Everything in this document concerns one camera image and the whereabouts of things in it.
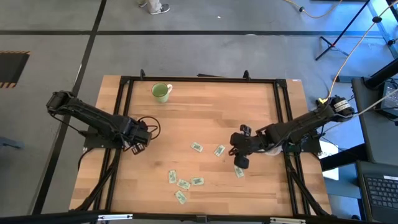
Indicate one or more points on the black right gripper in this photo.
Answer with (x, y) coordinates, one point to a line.
(245, 143)

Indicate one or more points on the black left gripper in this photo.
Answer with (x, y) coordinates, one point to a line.
(140, 133)

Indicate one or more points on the banknote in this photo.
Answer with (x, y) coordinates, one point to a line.
(219, 150)
(172, 176)
(196, 147)

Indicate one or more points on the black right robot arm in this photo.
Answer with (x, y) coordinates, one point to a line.
(304, 123)

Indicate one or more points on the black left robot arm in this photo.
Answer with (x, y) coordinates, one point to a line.
(93, 118)

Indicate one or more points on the clear plastic bowl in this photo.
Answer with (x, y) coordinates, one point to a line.
(275, 152)

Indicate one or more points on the light green mug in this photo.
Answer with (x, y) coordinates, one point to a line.
(160, 90)

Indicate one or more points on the white paper sheet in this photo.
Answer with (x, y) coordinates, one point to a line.
(331, 149)

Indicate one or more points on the black desk beam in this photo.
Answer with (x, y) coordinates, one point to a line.
(342, 158)
(382, 74)

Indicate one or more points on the grey side desk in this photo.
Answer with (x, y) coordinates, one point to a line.
(373, 137)

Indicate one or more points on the person's shoe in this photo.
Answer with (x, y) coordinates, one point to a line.
(160, 9)

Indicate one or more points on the black laptop keyboard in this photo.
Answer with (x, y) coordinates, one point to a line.
(382, 193)

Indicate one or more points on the black hazard striped mat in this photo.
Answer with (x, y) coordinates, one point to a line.
(12, 68)

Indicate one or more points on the black electronic device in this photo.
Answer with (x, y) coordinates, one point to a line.
(391, 99)

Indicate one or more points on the black tripod stand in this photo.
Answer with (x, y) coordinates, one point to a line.
(342, 32)

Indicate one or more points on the silver stand leg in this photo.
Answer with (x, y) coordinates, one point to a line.
(382, 28)

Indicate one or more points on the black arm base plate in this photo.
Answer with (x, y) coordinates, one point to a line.
(312, 146)
(93, 143)

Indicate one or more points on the silver mounting bracket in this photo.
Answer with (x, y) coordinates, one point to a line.
(115, 216)
(287, 221)

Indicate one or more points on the black table frame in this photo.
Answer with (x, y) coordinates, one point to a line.
(202, 79)

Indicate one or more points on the black camera crossbar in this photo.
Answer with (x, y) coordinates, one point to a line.
(46, 217)

